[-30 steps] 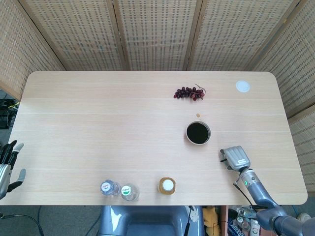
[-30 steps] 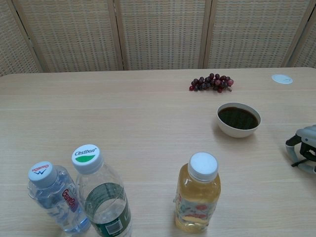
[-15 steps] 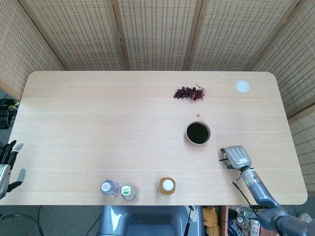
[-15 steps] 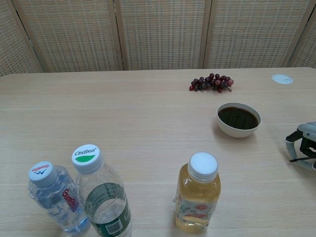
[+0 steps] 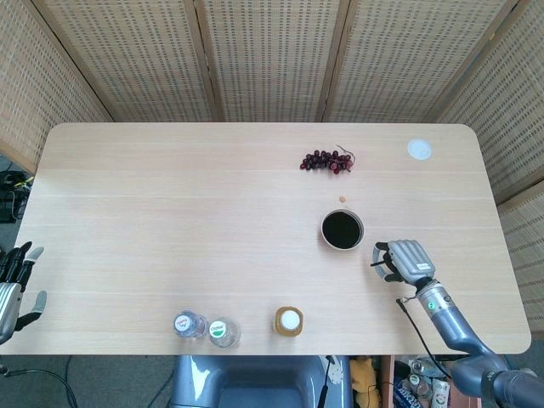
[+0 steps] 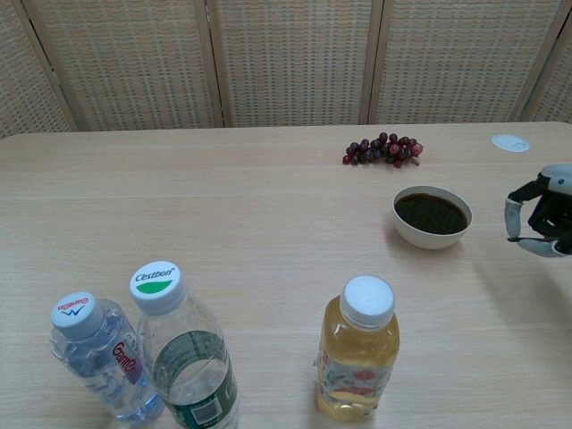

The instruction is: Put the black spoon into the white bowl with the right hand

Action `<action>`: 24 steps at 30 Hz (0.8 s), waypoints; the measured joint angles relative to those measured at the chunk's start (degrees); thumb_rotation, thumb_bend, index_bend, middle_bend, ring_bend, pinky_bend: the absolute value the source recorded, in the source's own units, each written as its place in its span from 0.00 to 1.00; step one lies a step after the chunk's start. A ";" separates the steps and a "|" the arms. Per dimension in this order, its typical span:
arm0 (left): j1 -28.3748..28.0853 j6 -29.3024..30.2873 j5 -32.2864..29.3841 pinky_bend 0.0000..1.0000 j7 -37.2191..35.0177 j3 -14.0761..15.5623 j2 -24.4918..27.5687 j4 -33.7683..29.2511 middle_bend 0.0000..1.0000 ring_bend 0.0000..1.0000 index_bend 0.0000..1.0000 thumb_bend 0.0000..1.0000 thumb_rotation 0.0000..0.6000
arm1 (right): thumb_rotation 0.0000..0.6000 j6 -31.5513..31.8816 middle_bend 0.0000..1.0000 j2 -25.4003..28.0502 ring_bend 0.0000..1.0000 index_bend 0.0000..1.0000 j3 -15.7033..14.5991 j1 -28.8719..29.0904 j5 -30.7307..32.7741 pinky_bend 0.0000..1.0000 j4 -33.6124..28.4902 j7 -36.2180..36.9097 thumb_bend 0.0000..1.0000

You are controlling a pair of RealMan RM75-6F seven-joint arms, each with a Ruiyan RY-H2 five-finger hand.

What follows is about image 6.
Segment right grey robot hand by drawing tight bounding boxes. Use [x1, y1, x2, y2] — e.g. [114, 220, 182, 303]
[504, 164, 572, 259]

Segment white bowl of dark liquid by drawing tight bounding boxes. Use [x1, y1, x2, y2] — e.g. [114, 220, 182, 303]
[392, 185, 474, 250]

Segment bunch of red grapes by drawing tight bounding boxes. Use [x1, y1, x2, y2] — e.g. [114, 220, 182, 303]
[342, 131, 425, 167]

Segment white round table grommet cap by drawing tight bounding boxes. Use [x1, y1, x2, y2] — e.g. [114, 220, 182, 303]
[491, 133, 531, 153]

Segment yellow tea drink bottle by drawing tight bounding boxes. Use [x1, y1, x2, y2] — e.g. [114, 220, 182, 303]
[315, 274, 401, 421]

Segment woven rattan folding screen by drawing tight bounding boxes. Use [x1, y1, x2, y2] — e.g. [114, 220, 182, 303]
[0, 0, 572, 139]

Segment Cestbon green-label water bottle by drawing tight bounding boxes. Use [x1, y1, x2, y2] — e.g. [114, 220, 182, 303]
[129, 260, 240, 429]

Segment Ganten clear water bottle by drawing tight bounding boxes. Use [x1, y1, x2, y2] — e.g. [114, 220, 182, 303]
[48, 292, 166, 424]

